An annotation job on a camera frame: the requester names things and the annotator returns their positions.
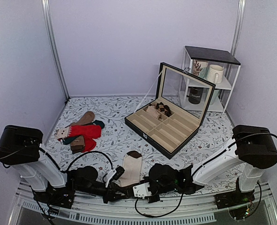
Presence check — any dark green sock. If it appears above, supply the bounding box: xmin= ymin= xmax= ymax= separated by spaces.
xmin=92 ymin=120 xmax=105 ymax=129

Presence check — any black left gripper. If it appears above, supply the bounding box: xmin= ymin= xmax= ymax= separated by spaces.
xmin=76 ymin=182 xmax=128 ymax=205

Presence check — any white mug coral pattern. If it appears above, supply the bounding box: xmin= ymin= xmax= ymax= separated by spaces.
xmin=192 ymin=60 xmax=208 ymax=76

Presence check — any aluminium corner post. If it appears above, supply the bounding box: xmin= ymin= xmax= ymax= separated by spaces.
xmin=230 ymin=0 xmax=246 ymax=56
xmin=41 ymin=0 xmax=70 ymax=102

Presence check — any white ribbed mug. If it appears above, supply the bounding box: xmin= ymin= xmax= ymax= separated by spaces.
xmin=206 ymin=64 xmax=224 ymax=84

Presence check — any white shelf black top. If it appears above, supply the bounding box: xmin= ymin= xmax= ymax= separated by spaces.
xmin=179 ymin=46 xmax=241 ymax=113

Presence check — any white red character sock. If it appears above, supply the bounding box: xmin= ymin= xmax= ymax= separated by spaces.
xmin=54 ymin=127 xmax=71 ymax=140

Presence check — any black compartment box glass lid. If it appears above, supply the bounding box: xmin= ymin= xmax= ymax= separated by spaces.
xmin=125 ymin=62 xmax=215 ymax=159

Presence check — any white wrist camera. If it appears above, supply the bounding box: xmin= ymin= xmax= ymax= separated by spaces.
xmin=133 ymin=182 xmax=152 ymax=199
xmin=105 ymin=166 xmax=125 ymax=188

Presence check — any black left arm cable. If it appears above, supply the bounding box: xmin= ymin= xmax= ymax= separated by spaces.
xmin=0 ymin=150 xmax=117 ymax=174

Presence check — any right aluminium corner post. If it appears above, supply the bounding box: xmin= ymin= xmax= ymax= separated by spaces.
xmin=230 ymin=0 xmax=246 ymax=56

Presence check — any left aluminium corner post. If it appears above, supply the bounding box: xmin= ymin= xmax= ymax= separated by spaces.
xmin=41 ymin=0 xmax=70 ymax=102

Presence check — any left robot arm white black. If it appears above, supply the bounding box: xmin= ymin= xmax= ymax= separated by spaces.
xmin=0 ymin=125 xmax=140 ymax=208

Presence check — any floral patterned table mat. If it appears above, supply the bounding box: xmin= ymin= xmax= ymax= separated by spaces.
xmin=45 ymin=96 xmax=232 ymax=180

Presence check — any aluminium front rail frame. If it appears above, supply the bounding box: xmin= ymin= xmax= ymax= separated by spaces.
xmin=7 ymin=182 xmax=277 ymax=225

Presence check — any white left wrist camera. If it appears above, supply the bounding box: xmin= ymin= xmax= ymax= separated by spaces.
xmin=105 ymin=166 xmax=125 ymax=188

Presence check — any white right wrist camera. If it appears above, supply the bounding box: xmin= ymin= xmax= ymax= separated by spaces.
xmin=133 ymin=182 xmax=152 ymax=199

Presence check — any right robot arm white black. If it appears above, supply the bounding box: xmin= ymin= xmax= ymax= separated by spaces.
xmin=145 ymin=125 xmax=277 ymax=204

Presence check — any folded brown tan sock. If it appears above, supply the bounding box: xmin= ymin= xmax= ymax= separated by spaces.
xmin=70 ymin=135 xmax=85 ymax=154

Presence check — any rolled cream sock in box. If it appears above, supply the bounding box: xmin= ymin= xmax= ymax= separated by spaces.
xmin=146 ymin=105 xmax=162 ymax=121

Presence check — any cream brown striped sock pair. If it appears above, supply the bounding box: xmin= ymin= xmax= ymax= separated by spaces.
xmin=119 ymin=150 xmax=142 ymax=187

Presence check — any rolled brown checked sock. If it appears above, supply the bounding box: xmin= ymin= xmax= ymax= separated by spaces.
xmin=155 ymin=102 xmax=172 ymax=117

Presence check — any black cylindrical mug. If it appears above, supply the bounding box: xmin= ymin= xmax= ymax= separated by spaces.
xmin=188 ymin=87 xmax=203 ymax=105

